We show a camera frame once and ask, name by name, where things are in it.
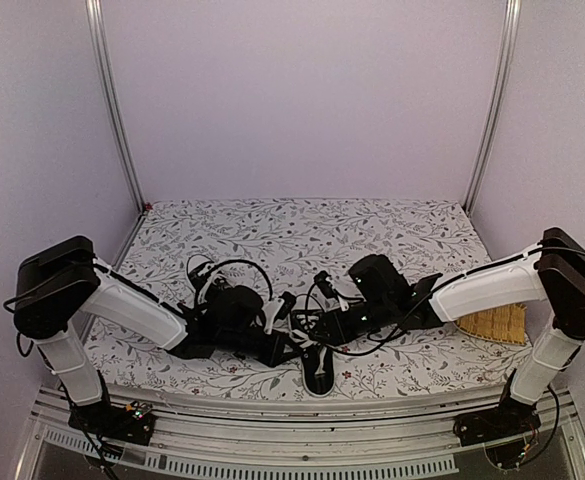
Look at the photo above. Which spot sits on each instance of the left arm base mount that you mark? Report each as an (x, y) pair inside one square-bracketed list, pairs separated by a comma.
[(134, 423)]

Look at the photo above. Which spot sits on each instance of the front aluminium rail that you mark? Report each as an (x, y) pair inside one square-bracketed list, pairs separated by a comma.
[(199, 437)]

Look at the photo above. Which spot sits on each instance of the right aluminium frame post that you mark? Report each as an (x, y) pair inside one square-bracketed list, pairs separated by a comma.
[(504, 63)]

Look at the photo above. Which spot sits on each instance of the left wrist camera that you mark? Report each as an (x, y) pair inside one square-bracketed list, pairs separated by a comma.
[(277, 309)]

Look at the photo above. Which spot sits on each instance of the woven bamboo tray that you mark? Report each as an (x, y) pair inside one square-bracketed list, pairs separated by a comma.
[(504, 324)]

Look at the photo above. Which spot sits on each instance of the aluminium frame post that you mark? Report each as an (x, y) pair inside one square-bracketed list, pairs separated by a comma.
[(97, 30), (504, 63)]

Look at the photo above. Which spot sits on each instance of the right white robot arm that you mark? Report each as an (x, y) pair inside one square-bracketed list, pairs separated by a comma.
[(552, 270)]

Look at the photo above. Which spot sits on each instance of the floral patterned table mat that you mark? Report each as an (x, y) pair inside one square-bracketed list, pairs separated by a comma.
[(279, 245)]

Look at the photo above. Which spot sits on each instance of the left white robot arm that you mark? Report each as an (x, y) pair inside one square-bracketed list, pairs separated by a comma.
[(55, 284)]

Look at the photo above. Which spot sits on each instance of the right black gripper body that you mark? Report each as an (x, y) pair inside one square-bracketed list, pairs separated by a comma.
[(347, 332)]

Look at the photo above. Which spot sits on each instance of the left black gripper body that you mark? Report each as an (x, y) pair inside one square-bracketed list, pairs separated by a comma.
[(270, 356)]

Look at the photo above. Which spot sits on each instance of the left aluminium frame post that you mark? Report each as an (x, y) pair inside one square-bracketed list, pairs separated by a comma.
[(97, 30)]

